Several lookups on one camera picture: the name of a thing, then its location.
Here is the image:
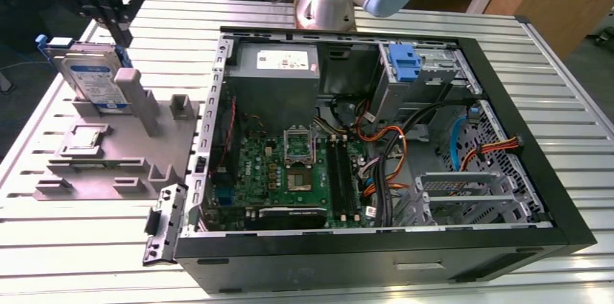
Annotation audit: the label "hard disk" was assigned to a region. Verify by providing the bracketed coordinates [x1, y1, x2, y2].
[37, 34, 134, 114]

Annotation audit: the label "blue data wire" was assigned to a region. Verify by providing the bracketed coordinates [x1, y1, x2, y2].
[449, 106, 482, 172]

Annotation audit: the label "red orange power wire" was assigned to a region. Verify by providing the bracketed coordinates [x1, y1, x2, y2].
[462, 134, 528, 172]

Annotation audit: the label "metal disk bay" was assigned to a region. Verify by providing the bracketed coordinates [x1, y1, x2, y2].
[393, 170, 549, 228]

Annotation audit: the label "black office chair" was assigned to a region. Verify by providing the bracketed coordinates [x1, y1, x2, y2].
[0, 0, 93, 54]

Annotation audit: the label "silver CPU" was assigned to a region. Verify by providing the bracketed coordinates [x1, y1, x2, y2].
[67, 126, 105, 149]

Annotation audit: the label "grey parts rack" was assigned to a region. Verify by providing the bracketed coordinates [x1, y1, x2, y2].
[33, 68, 206, 201]

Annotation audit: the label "grey power supply unit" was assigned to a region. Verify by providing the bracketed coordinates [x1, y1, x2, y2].
[224, 43, 322, 134]

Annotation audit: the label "green RAM stick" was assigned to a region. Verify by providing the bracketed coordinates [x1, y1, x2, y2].
[71, 160, 125, 170]

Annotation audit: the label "metal socket cover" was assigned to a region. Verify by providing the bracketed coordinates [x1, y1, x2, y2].
[282, 126, 320, 168]

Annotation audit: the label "green motherboard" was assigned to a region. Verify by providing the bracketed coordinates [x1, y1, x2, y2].
[201, 113, 381, 231]

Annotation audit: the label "metal locking lever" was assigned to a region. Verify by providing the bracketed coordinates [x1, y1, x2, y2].
[312, 127, 322, 169]

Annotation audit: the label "blue drive latch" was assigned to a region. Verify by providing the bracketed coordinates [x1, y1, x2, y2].
[389, 44, 422, 83]

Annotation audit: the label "metal optical drive cage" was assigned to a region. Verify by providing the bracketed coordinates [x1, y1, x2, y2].
[372, 42, 484, 129]

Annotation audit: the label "CPU socket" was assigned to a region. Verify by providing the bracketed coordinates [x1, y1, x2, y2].
[286, 167, 322, 194]

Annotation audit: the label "black RAM slot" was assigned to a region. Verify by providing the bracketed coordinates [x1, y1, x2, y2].
[328, 134, 350, 223]
[341, 134, 364, 222]

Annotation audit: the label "black graphics card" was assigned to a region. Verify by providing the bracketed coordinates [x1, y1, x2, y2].
[257, 206, 330, 231]

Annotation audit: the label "black PC case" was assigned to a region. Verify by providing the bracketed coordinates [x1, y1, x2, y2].
[173, 25, 600, 294]

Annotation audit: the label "wooden cabinet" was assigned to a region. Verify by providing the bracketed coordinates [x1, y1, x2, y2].
[489, 0, 614, 60]

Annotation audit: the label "thin red wire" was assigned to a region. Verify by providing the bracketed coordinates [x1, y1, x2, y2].
[217, 96, 241, 172]

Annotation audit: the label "grey case side bracket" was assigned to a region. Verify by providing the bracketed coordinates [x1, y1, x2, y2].
[142, 183, 191, 267]

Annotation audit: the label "orange wire bundle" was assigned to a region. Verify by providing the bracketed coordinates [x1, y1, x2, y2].
[356, 98, 410, 198]

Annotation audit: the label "black cable bundle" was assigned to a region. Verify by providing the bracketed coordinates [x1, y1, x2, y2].
[374, 98, 481, 228]

